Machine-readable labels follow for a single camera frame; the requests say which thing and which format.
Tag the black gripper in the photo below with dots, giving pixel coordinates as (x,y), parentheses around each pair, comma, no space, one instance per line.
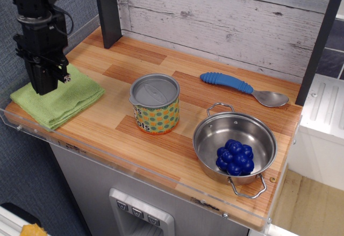
(41,46)

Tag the green cloth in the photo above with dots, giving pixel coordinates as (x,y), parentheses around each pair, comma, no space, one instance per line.
(58,106)

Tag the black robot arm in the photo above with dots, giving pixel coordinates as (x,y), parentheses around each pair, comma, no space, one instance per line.
(35,6)

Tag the dotted can with grey lid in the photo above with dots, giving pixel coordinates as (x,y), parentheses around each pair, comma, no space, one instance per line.
(156,104)

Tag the clear acrylic table guard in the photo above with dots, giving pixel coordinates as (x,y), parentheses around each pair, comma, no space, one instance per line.
(106,131)

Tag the grey toy fridge cabinet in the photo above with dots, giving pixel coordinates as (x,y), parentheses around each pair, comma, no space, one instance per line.
(91,180)

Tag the silver dispenser button panel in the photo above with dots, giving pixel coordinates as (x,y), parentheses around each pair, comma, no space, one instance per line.
(135,217)

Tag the yellow object at corner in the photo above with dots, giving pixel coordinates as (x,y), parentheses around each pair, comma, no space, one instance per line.
(33,230)

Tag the stainless steel pot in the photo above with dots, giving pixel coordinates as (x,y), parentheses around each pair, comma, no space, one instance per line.
(215,130)

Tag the blue toy grapes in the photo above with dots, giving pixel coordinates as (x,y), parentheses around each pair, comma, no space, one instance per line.
(235,158)

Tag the white toy sink unit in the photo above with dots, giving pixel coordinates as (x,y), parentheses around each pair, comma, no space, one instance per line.
(317,149)

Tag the dark grey left post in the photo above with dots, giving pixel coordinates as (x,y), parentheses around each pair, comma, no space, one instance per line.
(109,21)

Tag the dark grey post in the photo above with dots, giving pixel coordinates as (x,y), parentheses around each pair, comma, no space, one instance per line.
(324,32)
(109,21)

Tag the blue handled metal spoon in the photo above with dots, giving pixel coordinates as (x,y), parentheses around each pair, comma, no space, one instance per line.
(266,98)

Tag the dark grey right post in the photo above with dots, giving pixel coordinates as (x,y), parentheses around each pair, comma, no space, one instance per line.
(324,32)

